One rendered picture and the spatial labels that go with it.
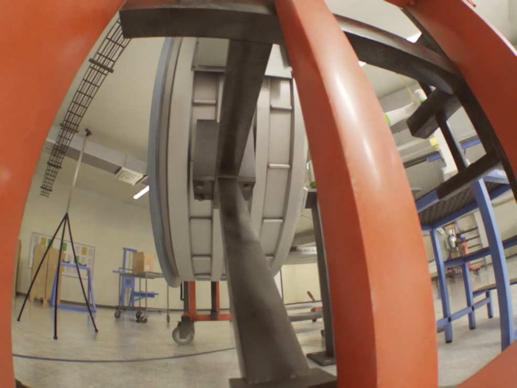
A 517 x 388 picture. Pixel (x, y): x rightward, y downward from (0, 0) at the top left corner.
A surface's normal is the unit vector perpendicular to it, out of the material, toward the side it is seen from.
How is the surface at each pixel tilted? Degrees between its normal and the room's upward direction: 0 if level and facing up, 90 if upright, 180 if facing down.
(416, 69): 180
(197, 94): 111
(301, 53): 90
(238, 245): 43
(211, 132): 90
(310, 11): 90
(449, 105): 180
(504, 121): 90
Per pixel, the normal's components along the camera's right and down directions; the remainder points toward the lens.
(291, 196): 0.18, 0.33
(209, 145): 0.18, -0.41
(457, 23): -0.98, -0.02
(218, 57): 0.06, 0.91
